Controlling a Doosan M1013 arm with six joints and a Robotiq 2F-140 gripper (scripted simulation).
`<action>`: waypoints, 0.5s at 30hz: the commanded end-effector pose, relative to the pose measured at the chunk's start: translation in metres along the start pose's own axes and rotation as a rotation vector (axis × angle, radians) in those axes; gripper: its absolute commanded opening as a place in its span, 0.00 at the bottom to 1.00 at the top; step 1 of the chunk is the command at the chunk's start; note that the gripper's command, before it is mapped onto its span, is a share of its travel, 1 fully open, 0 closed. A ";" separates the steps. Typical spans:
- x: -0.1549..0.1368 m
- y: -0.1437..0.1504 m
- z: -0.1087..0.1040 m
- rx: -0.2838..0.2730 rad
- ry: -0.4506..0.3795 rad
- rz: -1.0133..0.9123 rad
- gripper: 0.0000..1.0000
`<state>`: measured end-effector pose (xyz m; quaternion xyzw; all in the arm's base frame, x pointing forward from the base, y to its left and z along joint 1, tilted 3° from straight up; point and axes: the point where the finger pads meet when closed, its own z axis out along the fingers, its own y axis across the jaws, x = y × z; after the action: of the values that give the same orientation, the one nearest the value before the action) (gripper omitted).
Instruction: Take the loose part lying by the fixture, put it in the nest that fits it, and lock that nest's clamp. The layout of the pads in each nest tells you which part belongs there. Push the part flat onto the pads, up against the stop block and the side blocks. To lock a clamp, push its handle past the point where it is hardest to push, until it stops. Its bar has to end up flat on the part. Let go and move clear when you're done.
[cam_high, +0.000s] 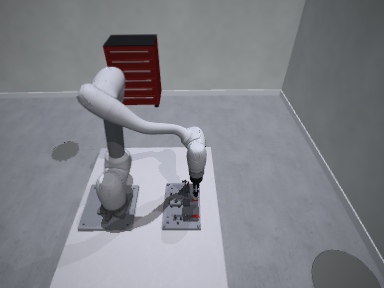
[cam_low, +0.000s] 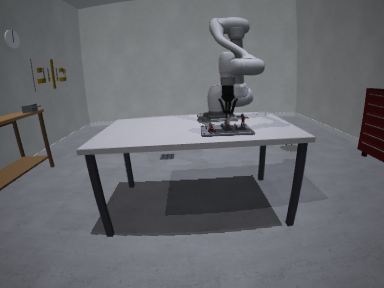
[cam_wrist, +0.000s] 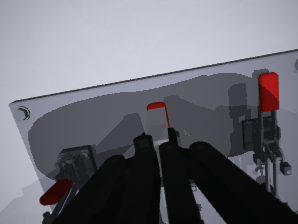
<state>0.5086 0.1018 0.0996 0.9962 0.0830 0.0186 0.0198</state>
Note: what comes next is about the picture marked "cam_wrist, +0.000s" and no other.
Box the grey toggle clamp with red handle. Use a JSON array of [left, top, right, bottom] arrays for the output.
[[39, 145, 98, 224], [242, 72, 285, 201]]

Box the grey metal mounting plate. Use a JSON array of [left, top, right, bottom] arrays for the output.
[[9, 49, 298, 212]]

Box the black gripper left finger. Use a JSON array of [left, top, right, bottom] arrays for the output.
[[51, 108, 163, 224]]

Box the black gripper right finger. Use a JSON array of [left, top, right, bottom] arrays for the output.
[[156, 107, 298, 224]]

